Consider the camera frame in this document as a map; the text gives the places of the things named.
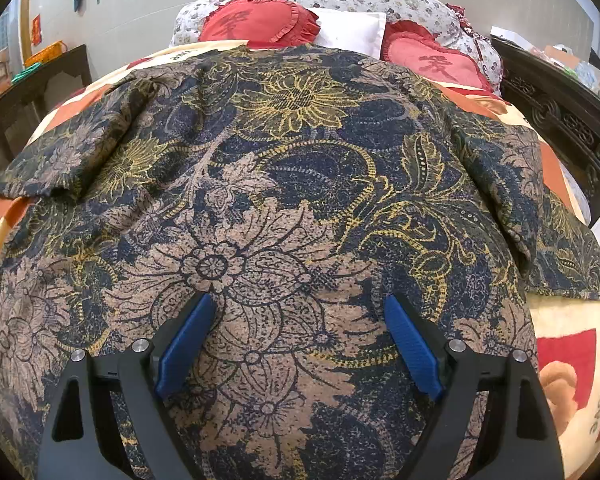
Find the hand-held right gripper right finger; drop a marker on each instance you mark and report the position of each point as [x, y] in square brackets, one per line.
[412, 345]

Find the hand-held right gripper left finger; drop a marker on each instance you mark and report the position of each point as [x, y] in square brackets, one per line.
[185, 345]

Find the navy floral print garment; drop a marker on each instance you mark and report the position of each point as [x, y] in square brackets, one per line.
[280, 185]

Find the red orange printed blanket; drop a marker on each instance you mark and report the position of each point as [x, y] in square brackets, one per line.
[570, 360]

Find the red heart-shaped ruffled pillow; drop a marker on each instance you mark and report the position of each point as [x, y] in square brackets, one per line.
[250, 20]
[430, 55]

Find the dark wooden side table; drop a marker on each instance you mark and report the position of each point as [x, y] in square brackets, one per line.
[40, 80]

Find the white pillow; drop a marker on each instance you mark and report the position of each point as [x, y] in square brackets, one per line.
[350, 32]

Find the pile of assorted packets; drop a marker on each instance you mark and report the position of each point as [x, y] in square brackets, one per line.
[575, 70]

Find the orange plastic basket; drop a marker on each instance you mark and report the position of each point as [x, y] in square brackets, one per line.
[45, 54]

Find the red wall paper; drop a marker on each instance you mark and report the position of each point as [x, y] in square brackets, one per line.
[36, 29]

